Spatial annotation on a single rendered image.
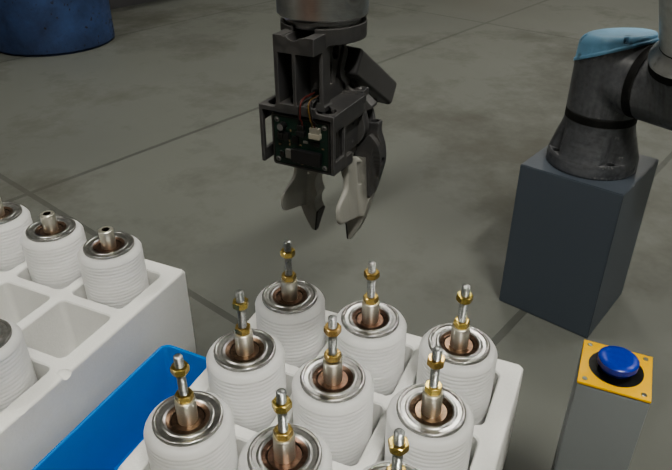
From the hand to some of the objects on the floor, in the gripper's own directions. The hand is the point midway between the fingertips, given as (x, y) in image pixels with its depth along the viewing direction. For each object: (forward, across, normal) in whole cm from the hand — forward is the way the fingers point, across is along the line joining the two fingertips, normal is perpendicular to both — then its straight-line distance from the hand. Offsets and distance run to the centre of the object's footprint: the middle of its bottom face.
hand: (335, 218), depth 64 cm
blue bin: (+46, -27, -8) cm, 54 cm away
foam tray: (+46, -55, -4) cm, 72 cm away
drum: (+46, -224, +155) cm, 277 cm away
